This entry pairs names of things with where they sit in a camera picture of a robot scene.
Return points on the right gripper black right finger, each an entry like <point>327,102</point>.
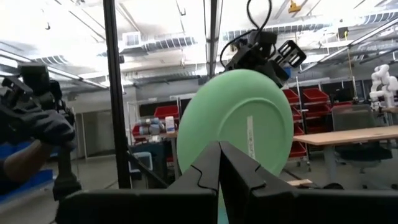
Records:
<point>280,205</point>

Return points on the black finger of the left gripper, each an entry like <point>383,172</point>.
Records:
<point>276,74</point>

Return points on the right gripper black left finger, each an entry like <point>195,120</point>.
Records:
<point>186,205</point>

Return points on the light green plate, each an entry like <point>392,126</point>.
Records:
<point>230,115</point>

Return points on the person's forearm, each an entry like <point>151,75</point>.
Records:
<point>25,161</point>

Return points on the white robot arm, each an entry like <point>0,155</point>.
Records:
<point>384,87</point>

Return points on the red storage bin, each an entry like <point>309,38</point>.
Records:
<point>315,95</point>
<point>290,96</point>
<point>166,111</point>
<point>136,131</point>
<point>298,149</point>
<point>317,111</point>

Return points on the metal bin rack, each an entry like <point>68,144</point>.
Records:
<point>301,90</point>

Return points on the wooden board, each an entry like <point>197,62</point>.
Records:
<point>300,182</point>

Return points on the dark blue cart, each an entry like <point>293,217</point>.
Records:
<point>149,155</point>

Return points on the yellow ceiling hook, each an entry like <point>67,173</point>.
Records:
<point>294,7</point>

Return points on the black ceiling box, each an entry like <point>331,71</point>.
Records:
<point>343,32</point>

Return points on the grey blue rolls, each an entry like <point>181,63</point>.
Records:
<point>152,127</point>

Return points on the grey office chair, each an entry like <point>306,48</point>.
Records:
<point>353,116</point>

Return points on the wooden table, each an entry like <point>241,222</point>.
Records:
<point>348,136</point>

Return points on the black stand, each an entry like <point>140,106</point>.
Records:
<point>66,180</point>

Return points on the person's hand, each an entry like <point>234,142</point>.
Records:
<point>40,126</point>

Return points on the black handheld device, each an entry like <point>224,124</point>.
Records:
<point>37,81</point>

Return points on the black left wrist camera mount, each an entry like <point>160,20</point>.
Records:
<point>291,53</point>

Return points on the black frame post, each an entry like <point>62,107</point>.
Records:
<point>213,37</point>
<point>116,93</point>

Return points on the silver ceiling duct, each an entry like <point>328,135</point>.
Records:
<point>168,43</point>

